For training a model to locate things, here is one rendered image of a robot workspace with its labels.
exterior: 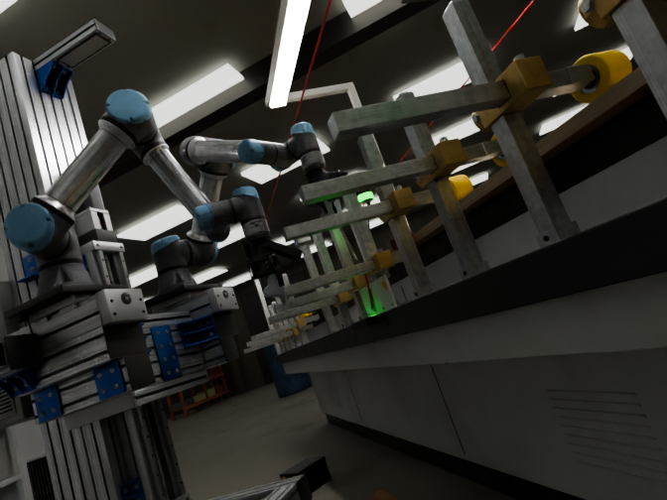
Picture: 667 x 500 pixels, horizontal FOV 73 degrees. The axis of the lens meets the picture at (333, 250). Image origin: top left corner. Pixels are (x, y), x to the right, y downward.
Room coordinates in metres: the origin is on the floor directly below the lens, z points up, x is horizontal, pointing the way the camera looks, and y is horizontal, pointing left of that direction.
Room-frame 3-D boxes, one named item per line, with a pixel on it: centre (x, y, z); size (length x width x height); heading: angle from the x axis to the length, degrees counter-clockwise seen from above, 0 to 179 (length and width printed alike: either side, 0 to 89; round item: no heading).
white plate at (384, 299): (1.45, -0.08, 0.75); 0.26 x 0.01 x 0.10; 18
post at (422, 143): (0.96, -0.26, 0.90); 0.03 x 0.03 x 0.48; 18
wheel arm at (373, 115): (0.66, -0.29, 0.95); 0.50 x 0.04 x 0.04; 108
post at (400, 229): (1.19, -0.19, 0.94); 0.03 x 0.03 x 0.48; 18
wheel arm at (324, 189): (0.90, -0.22, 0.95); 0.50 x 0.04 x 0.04; 108
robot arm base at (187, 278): (1.74, 0.63, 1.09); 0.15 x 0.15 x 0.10
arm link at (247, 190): (1.29, 0.20, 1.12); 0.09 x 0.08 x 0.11; 106
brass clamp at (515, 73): (0.70, -0.35, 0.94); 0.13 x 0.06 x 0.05; 18
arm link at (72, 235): (1.26, 0.77, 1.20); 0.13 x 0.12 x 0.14; 16
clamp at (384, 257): (1.41, -0.12, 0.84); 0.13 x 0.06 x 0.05; 18
